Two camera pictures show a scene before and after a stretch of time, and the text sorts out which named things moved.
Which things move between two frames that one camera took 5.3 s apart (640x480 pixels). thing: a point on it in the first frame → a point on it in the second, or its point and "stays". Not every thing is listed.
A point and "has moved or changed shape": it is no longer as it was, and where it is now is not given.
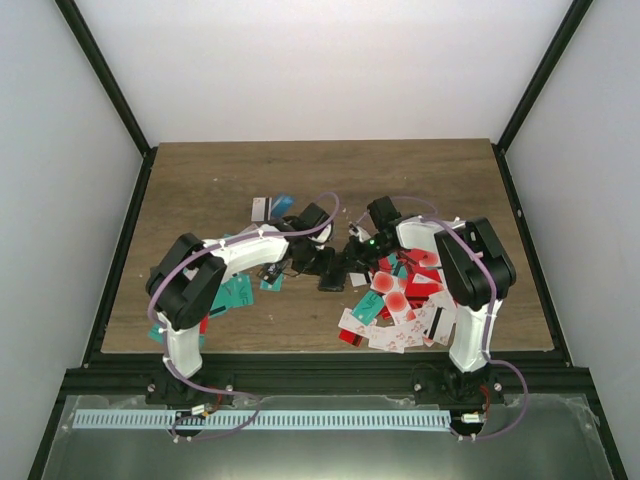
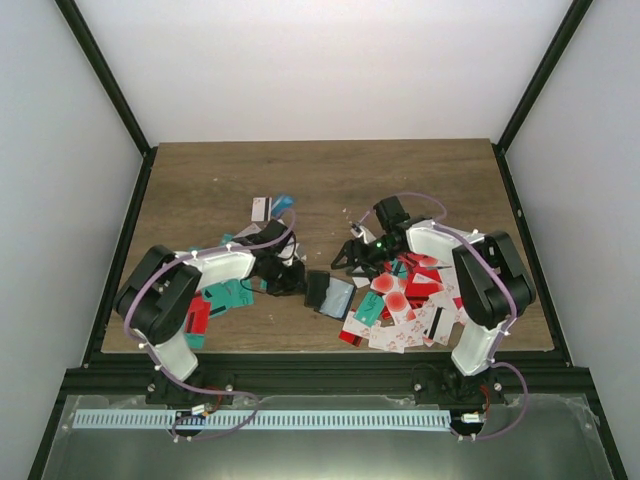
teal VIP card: (234, 292) stays
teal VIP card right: (369, 307) stays
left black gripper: (324, 265) → (296, 283)
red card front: (350, 337) stays
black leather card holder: (333, 281) has moved or changed shape
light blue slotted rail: (177, 420) stays
